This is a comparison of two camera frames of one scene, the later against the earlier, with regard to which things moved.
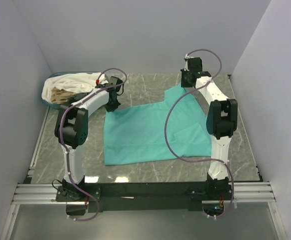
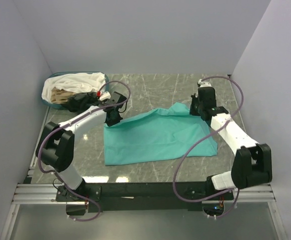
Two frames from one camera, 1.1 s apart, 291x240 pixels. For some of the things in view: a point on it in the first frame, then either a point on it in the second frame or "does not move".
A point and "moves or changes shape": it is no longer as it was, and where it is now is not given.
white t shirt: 76,82 does not move
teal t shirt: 135,133 moves or changes shape
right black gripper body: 184,79 to 196,106
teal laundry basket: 60,105 does not move
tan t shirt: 60,96 does not move
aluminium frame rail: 29,193 does not move
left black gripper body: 112,105 to 111,122
